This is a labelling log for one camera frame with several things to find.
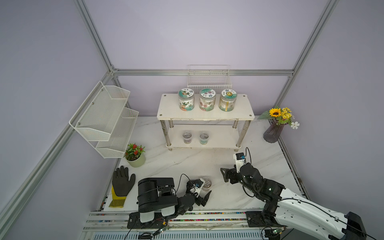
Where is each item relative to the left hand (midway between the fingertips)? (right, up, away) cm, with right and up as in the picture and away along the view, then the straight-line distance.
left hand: (204, 187), depth 85 cm
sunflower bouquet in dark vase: (+46, +41, +2) cm, 62 cm away
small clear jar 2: (0, +28, +8) cm, 29 cm away
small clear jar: (-10, +29, +8) cm, 32 cm away
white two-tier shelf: (-4, +34, +26) cm, 43 cm away
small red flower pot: (-41, +18, +2) cm, 45 cm away
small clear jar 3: (+1, +3, -5) cm, 6 cm away
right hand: (+13, +11, -5) cm, 18 cm away
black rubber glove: (-47, +2, -2) cm, 47 cm away
